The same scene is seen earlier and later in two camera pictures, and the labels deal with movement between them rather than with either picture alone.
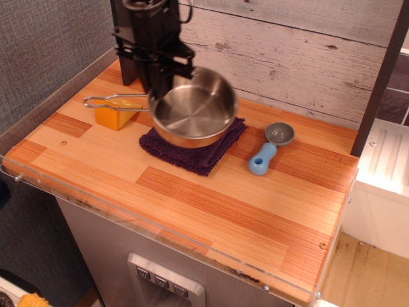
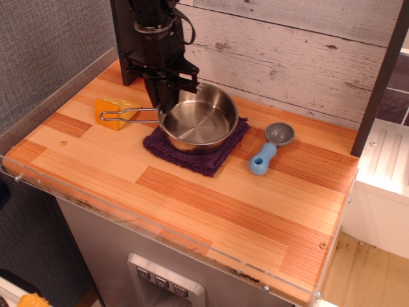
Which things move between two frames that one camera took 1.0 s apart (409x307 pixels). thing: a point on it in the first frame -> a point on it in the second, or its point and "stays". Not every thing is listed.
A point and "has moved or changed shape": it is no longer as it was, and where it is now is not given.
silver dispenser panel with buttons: x=154 y=285 stays
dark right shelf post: x=383 y=80 stays
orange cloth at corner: x=32 y=300 stays
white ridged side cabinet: x=378 y=212 stays
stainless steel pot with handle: x=195 y=111 has moved or changed shape
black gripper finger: x=161 y=80 -> x=167 y=94
